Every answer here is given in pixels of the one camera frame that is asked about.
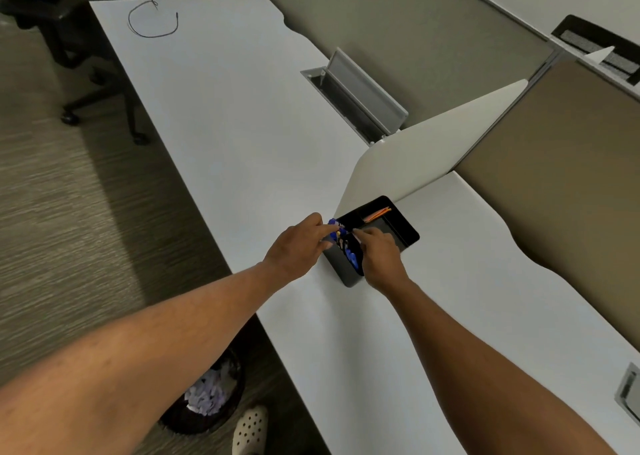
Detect person's left hand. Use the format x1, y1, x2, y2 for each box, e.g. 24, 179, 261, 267
263, 213, 342, 283

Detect person's right hand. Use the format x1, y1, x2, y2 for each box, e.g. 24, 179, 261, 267
352, 226, 414, 293

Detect person's right forearm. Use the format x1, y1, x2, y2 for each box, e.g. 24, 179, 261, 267
380, 281, 623, 455

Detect person's left forearm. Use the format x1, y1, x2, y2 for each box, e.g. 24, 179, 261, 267
0, 260, 288, 455

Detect pile of blue stationery pieces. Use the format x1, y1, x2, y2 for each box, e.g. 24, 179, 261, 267
338, 235, 364, 276

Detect black desk organizer tray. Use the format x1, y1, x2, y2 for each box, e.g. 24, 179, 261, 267
320, 196, 420, 288

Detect white desk divider panel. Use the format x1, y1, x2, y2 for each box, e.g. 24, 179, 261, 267
333, 78, 530, 221

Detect shredded white paper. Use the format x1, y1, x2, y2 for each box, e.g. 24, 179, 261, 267
184, 362, 237, 416

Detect white perforated clog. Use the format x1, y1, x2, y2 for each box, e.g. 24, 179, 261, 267
232, 405, 270, 455

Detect tan cubicle partition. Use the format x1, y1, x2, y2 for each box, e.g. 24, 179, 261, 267
454, 52, 640, 351

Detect beige cubicle partition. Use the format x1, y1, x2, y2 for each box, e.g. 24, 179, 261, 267
263, 0, 562, 132

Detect black waste bin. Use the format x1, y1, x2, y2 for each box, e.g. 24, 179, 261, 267
158, 348, 247, 436

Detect small silver desk grommet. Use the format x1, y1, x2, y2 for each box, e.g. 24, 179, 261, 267
613, 363, 640, 416

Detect white folded paper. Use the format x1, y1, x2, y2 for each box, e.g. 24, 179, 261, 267
584, 45, 616, 66

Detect black office chair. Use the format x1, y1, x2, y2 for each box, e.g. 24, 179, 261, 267
0, 0, 151, 146

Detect silver desk cable hatch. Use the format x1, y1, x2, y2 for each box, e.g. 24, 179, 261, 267
300, 46, 410, 146

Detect black cable loop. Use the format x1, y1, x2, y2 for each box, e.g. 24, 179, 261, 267
127, 0, 180, 39

